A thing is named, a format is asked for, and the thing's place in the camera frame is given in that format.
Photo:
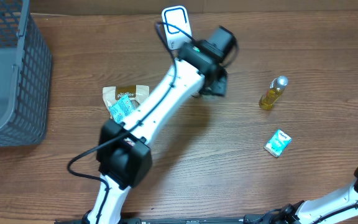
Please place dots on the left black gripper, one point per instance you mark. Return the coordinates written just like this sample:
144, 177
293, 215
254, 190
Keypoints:
220, 86

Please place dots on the yellow liquid bottle silver cap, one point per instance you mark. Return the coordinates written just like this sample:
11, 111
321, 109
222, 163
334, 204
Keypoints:
274, 92

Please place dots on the snack packet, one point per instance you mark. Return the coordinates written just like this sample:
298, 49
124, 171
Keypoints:
111, 94

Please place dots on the teal tissue pack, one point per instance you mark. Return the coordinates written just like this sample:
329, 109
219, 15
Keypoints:
277, 143
122, 108

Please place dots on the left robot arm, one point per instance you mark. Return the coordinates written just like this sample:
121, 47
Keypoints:
123, 152

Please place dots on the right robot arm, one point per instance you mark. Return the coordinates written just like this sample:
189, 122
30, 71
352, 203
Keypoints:
335, 207

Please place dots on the white barcode scanner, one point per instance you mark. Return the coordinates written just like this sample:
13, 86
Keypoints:
178, 17

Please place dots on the grey plastic shopping basket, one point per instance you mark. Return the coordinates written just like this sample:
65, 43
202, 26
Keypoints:
25, 76

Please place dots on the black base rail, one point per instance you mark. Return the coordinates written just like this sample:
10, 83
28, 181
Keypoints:
221, 220

